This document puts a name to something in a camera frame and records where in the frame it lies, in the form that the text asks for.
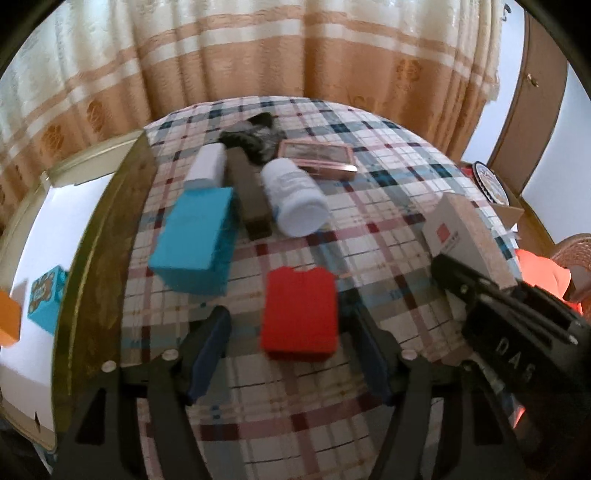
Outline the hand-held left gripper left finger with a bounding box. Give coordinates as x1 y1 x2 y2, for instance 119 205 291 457
59 305 233 480

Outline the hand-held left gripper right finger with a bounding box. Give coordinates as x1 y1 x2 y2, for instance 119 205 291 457
344 307 525 480

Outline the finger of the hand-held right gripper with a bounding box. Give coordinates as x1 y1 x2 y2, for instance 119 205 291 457
431 254 580 346
461 300 561 457

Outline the white box with cork side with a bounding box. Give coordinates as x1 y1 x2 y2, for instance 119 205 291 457
422 191 519 319

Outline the red building block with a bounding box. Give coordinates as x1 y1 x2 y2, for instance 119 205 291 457
260 267 341 363

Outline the large blue building block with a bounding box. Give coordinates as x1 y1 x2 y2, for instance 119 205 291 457
148 186 241 296

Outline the metal-rimmed tray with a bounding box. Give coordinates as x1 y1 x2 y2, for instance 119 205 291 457
0 129 160 455

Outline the long brown box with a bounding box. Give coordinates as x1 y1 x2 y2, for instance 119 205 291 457
225 148 273 241

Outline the white pill bottle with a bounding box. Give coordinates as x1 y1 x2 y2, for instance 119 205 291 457
260 158 329 238

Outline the white rectangular block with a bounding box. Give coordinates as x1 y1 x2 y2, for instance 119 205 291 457
185 143 228 190

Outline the orange cloth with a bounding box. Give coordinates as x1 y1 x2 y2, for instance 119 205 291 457
512 248 587 319

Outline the cardboard box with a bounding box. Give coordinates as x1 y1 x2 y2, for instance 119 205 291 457
493 202 526 234

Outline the wicker chair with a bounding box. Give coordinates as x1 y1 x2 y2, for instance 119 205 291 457
554 233 591 321

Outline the round patterned plate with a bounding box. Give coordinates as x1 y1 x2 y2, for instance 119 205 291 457
470 161 511 206

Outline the plaid tablecloth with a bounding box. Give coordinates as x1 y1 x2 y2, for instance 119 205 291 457
122 96 522 480

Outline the blue box with bear print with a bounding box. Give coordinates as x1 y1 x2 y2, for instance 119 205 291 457
27 264 70 335

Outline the brown wooden headboard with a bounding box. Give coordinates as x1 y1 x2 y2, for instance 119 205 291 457
487 9 571 245

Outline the orange building block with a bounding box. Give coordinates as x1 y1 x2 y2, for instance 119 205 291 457
0 290 23 348

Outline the pink flat box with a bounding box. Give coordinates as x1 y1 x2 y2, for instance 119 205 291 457
277 140 358 181

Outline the black crumpled cloth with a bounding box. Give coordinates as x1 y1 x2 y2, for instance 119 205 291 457
218 112 284 164

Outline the cream and tan curtain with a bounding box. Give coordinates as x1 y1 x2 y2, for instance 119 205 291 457
0 0 504 241

